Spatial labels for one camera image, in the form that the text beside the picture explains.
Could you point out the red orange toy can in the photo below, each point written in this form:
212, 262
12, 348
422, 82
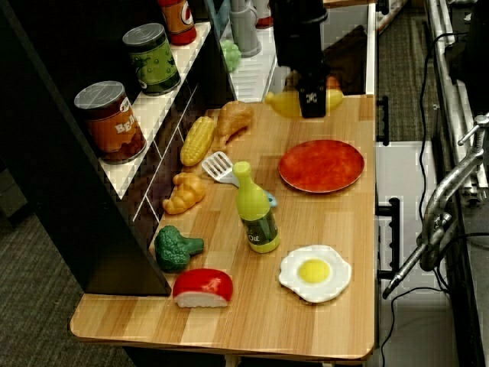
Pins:
179, 19

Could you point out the orange red round plate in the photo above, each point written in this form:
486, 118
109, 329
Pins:
321, 166

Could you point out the red and white toy cup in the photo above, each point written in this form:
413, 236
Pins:
264, 19

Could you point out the light green toy lettuce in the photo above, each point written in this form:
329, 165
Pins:
231, 55

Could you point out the red toy tuna sushi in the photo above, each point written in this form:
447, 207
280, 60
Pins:
202, 284

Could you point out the white toy sink unit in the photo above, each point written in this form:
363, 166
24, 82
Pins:
252, 76

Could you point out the yellow toy corn cob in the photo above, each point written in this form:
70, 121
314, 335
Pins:
198, 141

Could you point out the grey metal clamp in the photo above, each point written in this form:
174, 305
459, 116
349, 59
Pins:
439, 206

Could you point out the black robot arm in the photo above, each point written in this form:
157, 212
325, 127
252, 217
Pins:
298, 11

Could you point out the toy fried egg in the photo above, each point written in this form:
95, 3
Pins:
315, 272

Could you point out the black toy kitchen shelf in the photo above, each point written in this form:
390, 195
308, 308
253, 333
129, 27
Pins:
76, 172

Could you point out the brown toy chicken drumstick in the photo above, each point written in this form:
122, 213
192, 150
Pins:
233, 120

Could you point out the orange toy carrot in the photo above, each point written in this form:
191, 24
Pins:
333, 83

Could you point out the orange toy croissant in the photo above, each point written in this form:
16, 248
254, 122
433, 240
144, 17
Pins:
186, 193

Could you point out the orange beans toy can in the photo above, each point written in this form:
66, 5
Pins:
111, 124

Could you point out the aluminium frame rail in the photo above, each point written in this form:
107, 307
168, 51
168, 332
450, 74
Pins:
449, 76

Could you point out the green toy broccoli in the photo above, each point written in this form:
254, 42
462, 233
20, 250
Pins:
173, 248

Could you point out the yellow toy banana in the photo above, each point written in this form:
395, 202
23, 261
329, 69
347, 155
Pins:
284, 103

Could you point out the green toy oil bottle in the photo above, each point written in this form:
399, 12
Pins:
256, 214

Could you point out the green label toy can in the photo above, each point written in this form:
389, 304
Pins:
153, 59

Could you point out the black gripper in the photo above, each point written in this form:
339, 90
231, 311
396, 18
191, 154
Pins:
302, 53

